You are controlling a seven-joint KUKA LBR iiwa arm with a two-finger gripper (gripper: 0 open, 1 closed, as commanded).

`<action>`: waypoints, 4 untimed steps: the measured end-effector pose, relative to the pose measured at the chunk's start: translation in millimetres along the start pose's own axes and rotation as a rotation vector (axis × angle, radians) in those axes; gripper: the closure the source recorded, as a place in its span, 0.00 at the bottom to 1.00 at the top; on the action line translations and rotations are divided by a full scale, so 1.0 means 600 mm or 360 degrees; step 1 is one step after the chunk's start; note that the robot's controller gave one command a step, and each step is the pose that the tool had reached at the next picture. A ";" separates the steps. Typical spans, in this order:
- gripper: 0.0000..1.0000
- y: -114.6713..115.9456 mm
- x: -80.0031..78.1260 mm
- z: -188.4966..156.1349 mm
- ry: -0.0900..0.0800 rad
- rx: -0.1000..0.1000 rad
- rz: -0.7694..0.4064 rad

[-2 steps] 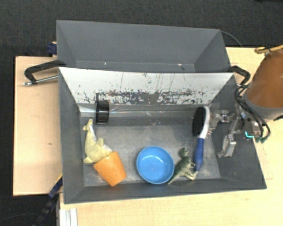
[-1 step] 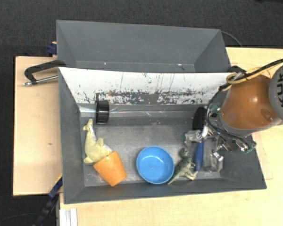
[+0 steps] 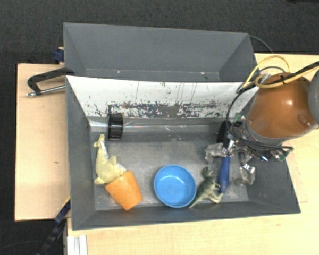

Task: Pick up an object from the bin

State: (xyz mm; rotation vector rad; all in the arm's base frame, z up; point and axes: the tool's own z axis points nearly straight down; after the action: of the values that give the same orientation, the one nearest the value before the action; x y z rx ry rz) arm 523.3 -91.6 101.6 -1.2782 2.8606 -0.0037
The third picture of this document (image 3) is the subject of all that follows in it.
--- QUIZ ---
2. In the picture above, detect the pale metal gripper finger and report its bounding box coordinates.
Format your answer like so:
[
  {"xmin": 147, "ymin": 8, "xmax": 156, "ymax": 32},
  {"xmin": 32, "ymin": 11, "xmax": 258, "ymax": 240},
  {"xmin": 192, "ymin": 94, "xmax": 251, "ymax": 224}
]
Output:
[
  {"xmin": 205, "ymin": 142, "xmax": 229, "ymax": 163},
  {"xmin": 238, "ymin": 163, "xmax": 256, "ymax": 186}
]

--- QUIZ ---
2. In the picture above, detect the green toy dinosaur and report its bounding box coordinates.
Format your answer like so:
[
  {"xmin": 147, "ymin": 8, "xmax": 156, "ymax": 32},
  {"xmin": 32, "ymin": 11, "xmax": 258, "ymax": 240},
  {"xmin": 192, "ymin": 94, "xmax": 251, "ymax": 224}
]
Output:
[{"xmin": 188, "ymin": 166, "xmax": 225, "ymax": 209}]

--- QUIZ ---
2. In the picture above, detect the blue plastic bowl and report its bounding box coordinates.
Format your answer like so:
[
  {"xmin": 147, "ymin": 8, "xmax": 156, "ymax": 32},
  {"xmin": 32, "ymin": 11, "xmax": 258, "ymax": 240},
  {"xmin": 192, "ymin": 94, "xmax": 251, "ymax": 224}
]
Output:
[{"xmin": 153, "ymin": 164, "xmax": 197, "ymax": 209}]

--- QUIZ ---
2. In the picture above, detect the grey metal bin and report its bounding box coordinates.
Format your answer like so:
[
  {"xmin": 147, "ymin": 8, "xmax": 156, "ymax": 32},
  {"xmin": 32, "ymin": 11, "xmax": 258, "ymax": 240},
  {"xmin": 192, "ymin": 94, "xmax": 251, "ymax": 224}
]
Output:
[{"xmin": 62, "ymin": 22, "xmax": 301, "ymax": 231}]

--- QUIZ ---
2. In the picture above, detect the orange plastic cup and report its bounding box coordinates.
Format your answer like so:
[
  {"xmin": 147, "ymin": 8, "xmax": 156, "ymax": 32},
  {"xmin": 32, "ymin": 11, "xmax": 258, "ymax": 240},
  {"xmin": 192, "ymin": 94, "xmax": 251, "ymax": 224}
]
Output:
[{"xmin": 104, "ymin": 169, "xmax": 144, "ymax": 211}]

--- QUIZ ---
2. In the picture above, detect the clear plastic tube black cap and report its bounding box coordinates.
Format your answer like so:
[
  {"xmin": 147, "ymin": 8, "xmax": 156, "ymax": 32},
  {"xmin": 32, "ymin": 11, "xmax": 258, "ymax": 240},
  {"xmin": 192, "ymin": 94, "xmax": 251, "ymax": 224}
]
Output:
[{"xmin": 107, "ymin": 113, "xmax": 224, "ymax": 141}]

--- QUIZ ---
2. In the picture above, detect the yellow plush toy animal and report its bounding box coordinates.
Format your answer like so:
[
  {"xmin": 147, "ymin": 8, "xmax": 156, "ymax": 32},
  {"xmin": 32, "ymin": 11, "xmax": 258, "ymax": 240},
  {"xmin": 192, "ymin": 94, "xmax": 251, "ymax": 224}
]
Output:
[{"xmin": 93, "ymin": 133, "xmax": 128, "ymax": 186}]

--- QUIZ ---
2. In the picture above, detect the pale wood board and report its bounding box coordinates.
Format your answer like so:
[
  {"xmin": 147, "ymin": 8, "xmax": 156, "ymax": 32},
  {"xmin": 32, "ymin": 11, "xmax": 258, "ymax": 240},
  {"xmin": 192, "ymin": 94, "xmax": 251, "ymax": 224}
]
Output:
[{"xmin": 14, "ymin": 63, "xmax": 71, "ymax": 222}]

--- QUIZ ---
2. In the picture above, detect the blue handled tool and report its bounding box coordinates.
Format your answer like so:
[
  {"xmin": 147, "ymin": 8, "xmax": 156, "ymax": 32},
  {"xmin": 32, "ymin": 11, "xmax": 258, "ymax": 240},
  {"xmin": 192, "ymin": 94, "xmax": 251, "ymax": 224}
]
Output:
[{"xmin": 219, "ymin": 152, "xmax": 232, "ymax": 194}]

